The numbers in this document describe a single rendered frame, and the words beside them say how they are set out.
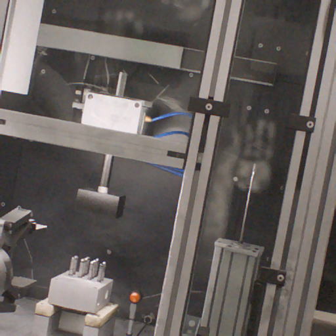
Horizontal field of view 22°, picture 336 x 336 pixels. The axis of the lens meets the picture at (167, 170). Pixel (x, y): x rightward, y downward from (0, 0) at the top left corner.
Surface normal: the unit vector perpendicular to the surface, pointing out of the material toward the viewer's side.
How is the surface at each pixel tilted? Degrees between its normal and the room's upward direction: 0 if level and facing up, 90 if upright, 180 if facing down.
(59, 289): 90
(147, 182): 90
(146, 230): 90
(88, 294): 90
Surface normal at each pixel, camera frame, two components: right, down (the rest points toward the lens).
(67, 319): -0.17, 0.02
